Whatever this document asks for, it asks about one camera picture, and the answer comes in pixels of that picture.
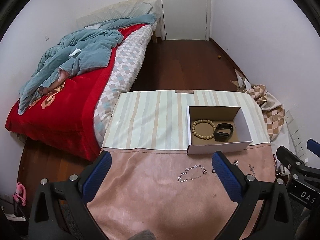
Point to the black smart watch band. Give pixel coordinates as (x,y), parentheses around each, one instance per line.
(223,132)

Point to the white power strip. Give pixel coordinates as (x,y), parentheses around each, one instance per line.
(297,141)

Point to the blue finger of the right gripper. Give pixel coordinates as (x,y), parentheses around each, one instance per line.
(314,147)
(287,158)

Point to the white door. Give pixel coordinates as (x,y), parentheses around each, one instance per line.
(185,19)

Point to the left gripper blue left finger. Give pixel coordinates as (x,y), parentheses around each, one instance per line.
(93,176)

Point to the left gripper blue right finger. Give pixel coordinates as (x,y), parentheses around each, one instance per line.
(229,175)

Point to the white cardboard box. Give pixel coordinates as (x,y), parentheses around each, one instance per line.
(202,121)

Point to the torn cardboard pieces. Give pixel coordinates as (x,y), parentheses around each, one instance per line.
(241,83)

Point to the small silver earring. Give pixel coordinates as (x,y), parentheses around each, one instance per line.
(252,169)

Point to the checkered bed mattress cover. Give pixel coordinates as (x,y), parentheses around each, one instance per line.
(128,62)

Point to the beige checkered cloth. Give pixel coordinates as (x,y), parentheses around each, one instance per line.
(273,111)

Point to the teal quilted blanket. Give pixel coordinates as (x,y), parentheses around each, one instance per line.
(81,51)

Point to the pink slipper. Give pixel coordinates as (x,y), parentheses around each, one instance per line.
(20,194)

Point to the red bed blanket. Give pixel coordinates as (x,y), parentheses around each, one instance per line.
(64,116)

